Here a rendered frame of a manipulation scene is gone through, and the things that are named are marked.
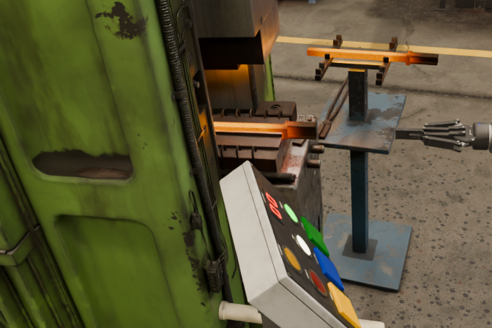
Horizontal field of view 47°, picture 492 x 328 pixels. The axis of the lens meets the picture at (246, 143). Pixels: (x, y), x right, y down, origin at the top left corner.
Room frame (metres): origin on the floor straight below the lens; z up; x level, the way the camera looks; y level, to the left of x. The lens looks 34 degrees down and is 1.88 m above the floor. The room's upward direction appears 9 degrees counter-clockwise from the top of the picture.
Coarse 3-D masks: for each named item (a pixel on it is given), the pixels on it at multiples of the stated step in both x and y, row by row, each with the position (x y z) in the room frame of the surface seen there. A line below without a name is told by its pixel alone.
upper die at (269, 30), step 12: (276, 0) 1.43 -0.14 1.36; (276, 12) 1.42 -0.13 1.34; (264, 24) 1.30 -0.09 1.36; (276, 24) 1.41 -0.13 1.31; (264, 36) 1.29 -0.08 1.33; (276, 36) 1.39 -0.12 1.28; (204, 48) 1.30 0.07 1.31; (216, 48) 1.29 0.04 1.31; (228, 48) 1.28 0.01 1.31; (240, 48) 1.27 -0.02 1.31; (252, 48) 1.26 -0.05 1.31; (264, 48) 1.27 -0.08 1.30; (204, 60) 1.31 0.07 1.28; (216, 60) 1.30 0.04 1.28; (228, 60) 1.29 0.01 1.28; (240, 60) 1.28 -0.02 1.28; (252, 60) 1.27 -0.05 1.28; (264, 60) 1.26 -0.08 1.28
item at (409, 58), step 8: (312, 48) 1.90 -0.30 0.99; (320, 48) 1.89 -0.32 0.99; (328, 48) 1.88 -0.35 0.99; (336, 56) 1.84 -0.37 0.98; (344, 56) 1.82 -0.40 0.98; (352, 56) 1.81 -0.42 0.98; (360, 56) 1.80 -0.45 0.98; (368, 56) 1.78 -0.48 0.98; (376, 56) 1.77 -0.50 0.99; (392, 56) 1.74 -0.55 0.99; (400, 56) 1.73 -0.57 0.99; (408, 56) 1.71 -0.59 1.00; (416, 56) 1.71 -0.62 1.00; (424, 56) 1.69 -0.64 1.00; (432, 56) 1.69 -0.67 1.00; (408, 64) 1.71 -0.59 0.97; (432, 64) 1.68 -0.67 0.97
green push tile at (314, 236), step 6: (306, 222) 0.92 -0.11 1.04; (306, 228) 0.90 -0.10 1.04; (312, 228) 0.92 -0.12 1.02; (312, 234) 0.88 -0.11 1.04; (318, 234) 0.92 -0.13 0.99; (312, 240) 0.87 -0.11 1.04; (318, 240) 0.89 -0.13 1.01; (318, 246) 0.87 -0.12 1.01; (324, 246) 0.89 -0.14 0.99; (324, 252) 0.87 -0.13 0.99
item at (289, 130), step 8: (216, 128) 1.43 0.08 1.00; (224, 128) 1.42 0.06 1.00; (232, 128) 1.41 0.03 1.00; (240, 128) 1.40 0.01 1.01; (248, 128) 1.39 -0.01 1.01; (256, 128) 1.39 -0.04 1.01; (264, 128) 1.38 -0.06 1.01; (272, 128) 1.37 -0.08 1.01; (280, 128) 1.36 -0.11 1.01; (288, 128) 1.36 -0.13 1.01; (296, 128) 1.35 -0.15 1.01; (304, 128) 1.35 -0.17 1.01; (312, 128) 1.34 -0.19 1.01; (288, 136) 1.36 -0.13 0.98; (296, 136) 1.35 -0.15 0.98; (304, 136) 1.35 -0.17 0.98; (312, 136) 1.34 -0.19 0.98
